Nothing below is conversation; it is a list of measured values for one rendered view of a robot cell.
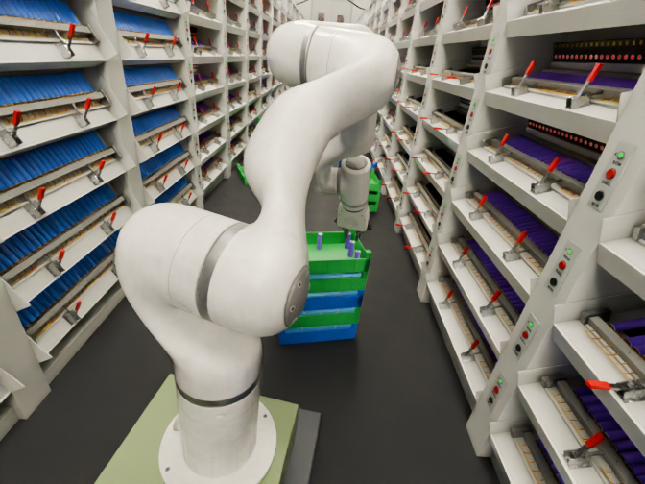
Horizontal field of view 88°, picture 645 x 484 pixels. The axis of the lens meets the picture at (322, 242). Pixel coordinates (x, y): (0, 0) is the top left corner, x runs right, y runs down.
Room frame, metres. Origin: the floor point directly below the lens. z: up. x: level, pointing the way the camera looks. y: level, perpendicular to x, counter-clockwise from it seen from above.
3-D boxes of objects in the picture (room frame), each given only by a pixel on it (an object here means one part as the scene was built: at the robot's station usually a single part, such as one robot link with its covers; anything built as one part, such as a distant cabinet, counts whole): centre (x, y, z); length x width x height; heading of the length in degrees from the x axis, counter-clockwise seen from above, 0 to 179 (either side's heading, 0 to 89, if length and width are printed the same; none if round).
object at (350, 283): (1.05, 0.00, 0.28); 0.30 x 0.20 x 0.08; 105
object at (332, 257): (1.05, 0.00, 0.36); 0.30 x 0.20 x 0.08; 105
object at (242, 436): (0.33, 0.13, 0.47); 0.19 x 0.19 x 0.18
